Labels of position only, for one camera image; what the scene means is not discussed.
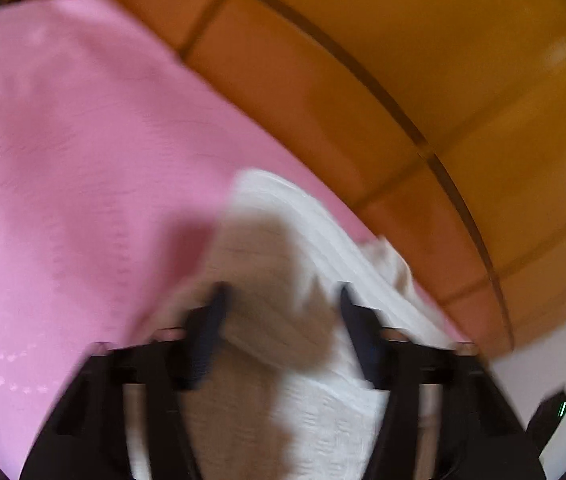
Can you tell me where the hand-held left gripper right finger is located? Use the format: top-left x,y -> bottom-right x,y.
338,284 -> 550,480

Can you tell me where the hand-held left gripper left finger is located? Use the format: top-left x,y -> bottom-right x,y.
19,281 -> 234,480

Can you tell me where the pink bed sheet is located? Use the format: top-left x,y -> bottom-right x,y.
0,0 -> 468,461

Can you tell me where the wooden panelled headboard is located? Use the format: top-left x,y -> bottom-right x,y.
0,0 -> 566,361

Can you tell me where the white knit sweater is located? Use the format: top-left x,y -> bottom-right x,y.
126,169 -> 468,480

